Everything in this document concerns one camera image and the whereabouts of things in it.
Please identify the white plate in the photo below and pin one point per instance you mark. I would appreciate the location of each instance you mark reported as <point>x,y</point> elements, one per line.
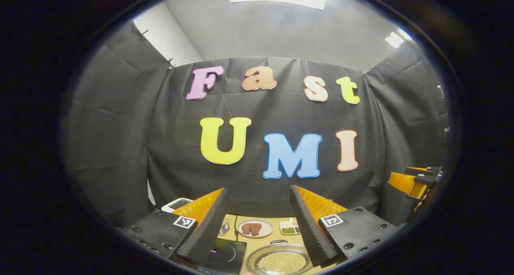
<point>241,231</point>

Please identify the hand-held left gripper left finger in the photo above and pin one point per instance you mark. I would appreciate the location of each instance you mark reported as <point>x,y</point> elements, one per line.
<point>209,231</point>

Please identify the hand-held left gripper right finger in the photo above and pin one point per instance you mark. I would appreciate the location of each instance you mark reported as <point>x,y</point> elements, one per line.
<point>311,235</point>

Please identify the pile of green beans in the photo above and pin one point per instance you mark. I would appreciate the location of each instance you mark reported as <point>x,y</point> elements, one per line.
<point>288,230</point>

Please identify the stainless steel pot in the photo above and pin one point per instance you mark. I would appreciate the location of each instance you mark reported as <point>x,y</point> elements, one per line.
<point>251,263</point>

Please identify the white divided dish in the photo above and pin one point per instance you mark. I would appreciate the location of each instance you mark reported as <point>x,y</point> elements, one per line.
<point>284,224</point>

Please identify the white toaster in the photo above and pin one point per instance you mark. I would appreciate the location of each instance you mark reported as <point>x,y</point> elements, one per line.
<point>176,204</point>

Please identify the brown meat slice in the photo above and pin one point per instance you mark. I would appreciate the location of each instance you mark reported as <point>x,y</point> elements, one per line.
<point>255,228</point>
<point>246,228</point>

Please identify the small ceiling light panel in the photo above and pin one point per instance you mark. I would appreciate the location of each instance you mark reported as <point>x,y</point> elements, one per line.
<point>395,39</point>

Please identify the black induction cooktop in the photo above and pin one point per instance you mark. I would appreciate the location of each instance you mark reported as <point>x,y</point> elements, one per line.
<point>225,255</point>

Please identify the pile of soybeans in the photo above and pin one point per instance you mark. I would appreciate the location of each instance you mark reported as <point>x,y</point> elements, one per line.
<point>281,263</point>

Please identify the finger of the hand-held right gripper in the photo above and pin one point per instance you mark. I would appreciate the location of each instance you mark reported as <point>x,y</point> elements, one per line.
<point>405,183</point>

